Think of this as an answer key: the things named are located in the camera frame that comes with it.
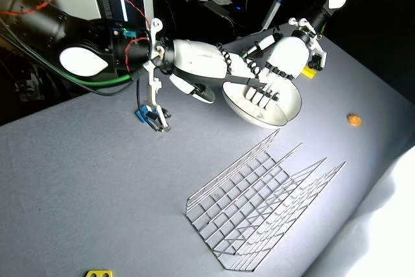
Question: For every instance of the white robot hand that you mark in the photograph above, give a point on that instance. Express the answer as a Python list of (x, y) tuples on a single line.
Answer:
[(197, 59), (290, 54)]

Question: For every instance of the white plate with dark rim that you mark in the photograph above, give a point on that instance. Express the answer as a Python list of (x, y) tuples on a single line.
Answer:
[(256, 115), (291, 102)]

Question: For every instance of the yellow rectangular block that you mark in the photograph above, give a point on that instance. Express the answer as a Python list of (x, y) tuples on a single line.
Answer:
[(308, 72)]

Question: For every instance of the black power adapter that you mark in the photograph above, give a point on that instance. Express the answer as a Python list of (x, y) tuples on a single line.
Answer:
[(218, 9)]

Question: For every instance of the blue pentagon block with holes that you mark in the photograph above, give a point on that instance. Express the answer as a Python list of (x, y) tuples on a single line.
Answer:
[(141, 115)]

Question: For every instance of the orange toy pastry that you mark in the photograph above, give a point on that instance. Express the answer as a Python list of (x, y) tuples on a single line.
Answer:
[(354, 120)]

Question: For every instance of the yellow block with holes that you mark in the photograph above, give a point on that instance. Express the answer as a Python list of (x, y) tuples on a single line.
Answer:
[(100, 273)]

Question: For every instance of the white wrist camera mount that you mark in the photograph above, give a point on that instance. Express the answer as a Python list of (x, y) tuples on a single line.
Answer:
[(316, 54), (152, 95)]

